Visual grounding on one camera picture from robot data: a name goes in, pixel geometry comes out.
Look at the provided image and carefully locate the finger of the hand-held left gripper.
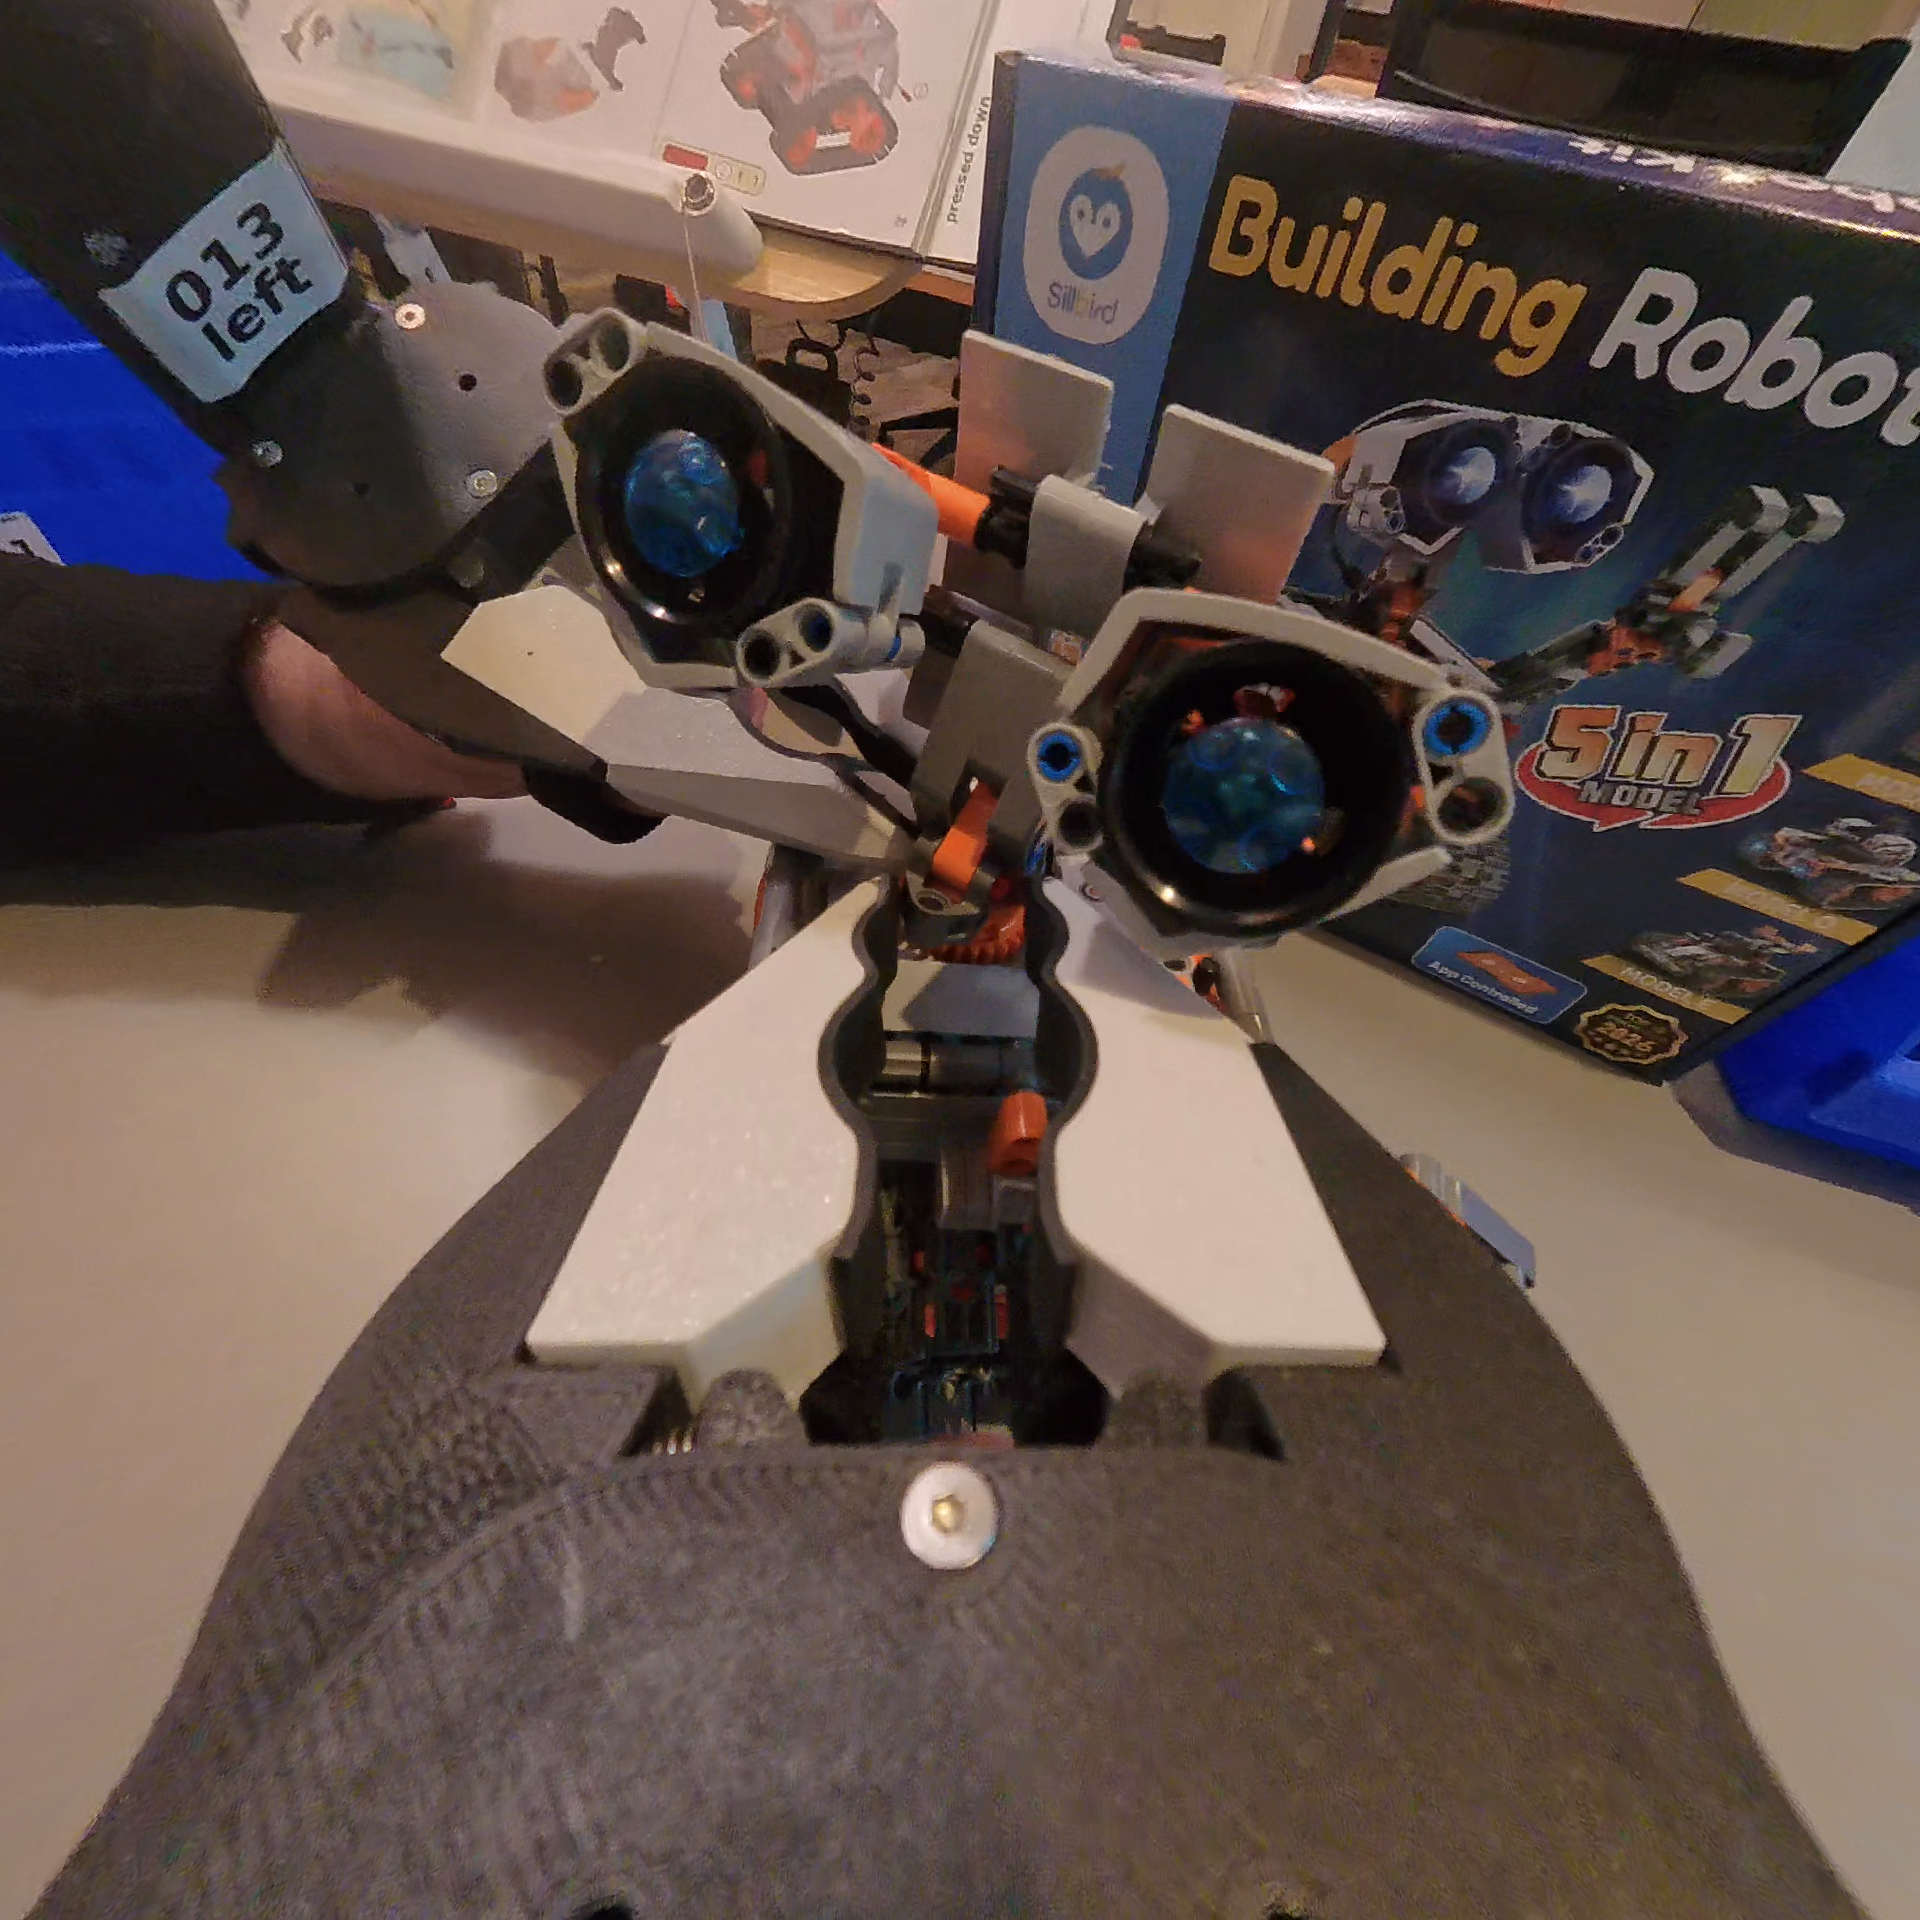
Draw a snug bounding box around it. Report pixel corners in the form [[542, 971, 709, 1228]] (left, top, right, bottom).
[[557, 738, 910, 879], [440, 582, 751, 755]]

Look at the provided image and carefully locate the white instruction booklet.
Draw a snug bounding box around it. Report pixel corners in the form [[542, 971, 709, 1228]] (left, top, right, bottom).
[[212, 0, 1011, 261]]

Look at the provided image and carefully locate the grey orange toy robot arm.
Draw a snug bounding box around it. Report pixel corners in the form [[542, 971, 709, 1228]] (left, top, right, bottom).
[[1028, 592, 1520, 1015], [548, 312, 981, 692]]

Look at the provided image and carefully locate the blue robot kit box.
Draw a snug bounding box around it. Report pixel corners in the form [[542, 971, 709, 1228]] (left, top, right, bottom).
[[975, 56, 1920, 1087]]

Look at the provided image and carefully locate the blue plastic bin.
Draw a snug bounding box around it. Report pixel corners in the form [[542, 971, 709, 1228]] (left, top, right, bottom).
[[1676, 919, 1920, 1217], [0, 257, 264, 586]]

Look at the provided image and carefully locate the person's left forearm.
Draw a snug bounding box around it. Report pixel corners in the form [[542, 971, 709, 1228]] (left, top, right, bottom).
[[0, 559, 336, 905]]

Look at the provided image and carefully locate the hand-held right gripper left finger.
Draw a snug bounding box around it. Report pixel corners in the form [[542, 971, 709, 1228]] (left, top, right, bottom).
[[523, 890, 910, 1383]]

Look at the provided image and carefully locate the white articulated holder stand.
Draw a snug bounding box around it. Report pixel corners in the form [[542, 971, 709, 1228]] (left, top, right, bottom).
[[670, 166, 749, 335]]

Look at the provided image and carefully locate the person's left hand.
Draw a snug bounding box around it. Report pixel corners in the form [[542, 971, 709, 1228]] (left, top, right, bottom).
[[245, 612, 652, 847]]

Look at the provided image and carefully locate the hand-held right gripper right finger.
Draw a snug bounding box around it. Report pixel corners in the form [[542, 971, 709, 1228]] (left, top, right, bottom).
[[1041, 906, 1396, 1383]]

